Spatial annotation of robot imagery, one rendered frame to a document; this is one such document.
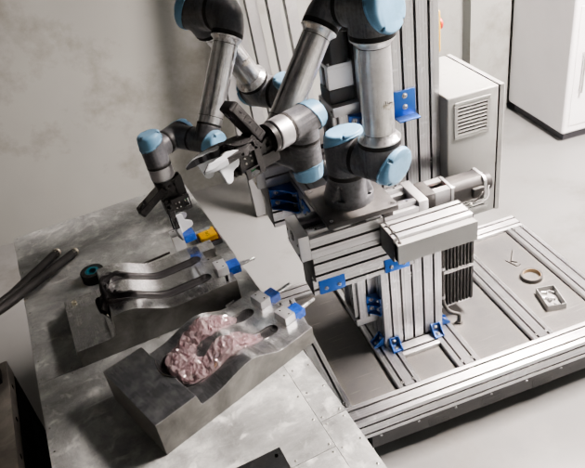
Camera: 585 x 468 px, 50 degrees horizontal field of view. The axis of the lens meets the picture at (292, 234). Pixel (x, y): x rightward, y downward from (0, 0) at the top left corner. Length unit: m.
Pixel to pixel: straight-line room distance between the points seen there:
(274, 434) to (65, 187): 2.88
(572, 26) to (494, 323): 2.07
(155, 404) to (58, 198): 2.77
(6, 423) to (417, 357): 1.47
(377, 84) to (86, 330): 1.09
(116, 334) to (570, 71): 3.21
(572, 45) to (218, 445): 3.27
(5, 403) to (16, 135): 2.33
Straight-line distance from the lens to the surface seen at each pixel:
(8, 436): 1.91
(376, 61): 1.62
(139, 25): 3.89
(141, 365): 1.72
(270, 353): 1.70
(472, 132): 2.15
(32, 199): 4.24
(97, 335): 1.95
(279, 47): 3.61
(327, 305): 2.82
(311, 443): 1.59
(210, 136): 1.91
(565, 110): 4.37
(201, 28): 2.06
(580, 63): 4.29
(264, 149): 1.43
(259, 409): 1.67
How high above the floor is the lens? 2.06
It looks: 34 degrees down
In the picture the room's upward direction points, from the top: 10 degrees counter-clockwise
